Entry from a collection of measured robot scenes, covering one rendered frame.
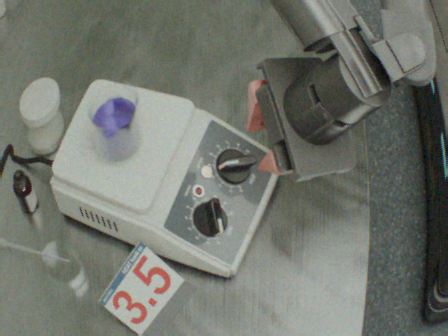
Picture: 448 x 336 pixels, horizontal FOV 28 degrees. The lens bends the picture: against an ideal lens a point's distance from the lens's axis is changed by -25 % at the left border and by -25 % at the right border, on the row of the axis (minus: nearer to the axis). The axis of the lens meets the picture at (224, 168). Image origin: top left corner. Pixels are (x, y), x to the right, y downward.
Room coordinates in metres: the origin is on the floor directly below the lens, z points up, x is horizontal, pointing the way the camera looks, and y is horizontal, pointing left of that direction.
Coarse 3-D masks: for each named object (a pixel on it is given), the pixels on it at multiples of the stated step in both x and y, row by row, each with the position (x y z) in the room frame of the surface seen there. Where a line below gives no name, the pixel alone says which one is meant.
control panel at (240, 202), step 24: (216, 144) 0.55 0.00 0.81; (240, 144) 0.55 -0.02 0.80; (192, 168) 0.52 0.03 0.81; (216, 168) 0.53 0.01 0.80; (192, 192) 0.50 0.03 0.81; (216, 192) 0.51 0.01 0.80; (240, 192) 0.51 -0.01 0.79; (168, 216) 0.48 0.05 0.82; (192, 216) 0.48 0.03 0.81; (240, 216) 0.49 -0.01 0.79; (192, 240) 0.46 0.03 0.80; (216, 240) 0.46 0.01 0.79; (240, 240) 0.47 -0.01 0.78
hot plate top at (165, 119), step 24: (144, 96) 0.59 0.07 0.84; (168, 96) 0.59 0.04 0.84; (72, 120) 0.58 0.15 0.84; (144, 120) 0.57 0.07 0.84; (168, 120) 0.56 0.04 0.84; (72, 144) 0.55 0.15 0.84; (144, 144) 0.54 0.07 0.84; (168, 144) 0.54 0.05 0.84; (72, 168) 0.52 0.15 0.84; (96, 168) 0.52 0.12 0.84; (120, 168) 0.52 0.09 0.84; (144, 168) 0.52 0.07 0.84; (168, 168) 0.52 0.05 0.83; (96, 192) 0.50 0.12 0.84; (120, 192) 0.49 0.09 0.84; (144, 192) 0.49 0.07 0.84
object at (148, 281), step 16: (144, 256) 0.45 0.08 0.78; (128, 272) 0.43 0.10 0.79; (144, 272) 0.44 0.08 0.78; (160, 272) 0.44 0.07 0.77; (128, 288) 0.42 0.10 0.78; (144, 288) 0.42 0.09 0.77; (160, 288) 0.43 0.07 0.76; (112, 304) 0.40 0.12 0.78; (128, 304) 0.40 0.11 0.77; (144, 304) 0.40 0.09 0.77; (128, 320) 0.38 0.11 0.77; (144, 320) 0.39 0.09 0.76
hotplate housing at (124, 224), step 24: (192, 120) 0.57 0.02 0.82; (216, 120) 0.57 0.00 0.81; (192, 144) 0.55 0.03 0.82; (72, 192) 0.51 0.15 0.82; (168, 192) 0.50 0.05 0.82; (264, 192) 0.52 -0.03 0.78; (72, 216) 0.51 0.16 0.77; (96, 216) 0.49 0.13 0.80; (120, 216) 0.48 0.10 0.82; (144, 216) 0.48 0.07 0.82; (144, 240) 0.47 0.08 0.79; (168, 240) 0.46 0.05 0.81; (192, 264) 0.45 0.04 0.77; (216, 264) 0.44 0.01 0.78
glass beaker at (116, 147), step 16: (112, 80) 0.57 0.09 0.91; (128, 80) 0.56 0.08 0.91; (96, 96) 0.56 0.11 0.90; (112, 96) 0.57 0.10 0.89; (128, 96) 0.56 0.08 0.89; (96, 128) 0.52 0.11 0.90; (112, 128) 0.52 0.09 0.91; (128, 128) 0.52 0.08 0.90; (96, 144) 0.53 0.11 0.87; (112, 144) 0.52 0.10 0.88; (128, 144) 0.52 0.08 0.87; (112, 160) 0.52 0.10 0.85; (128, 160) 0.52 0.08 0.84
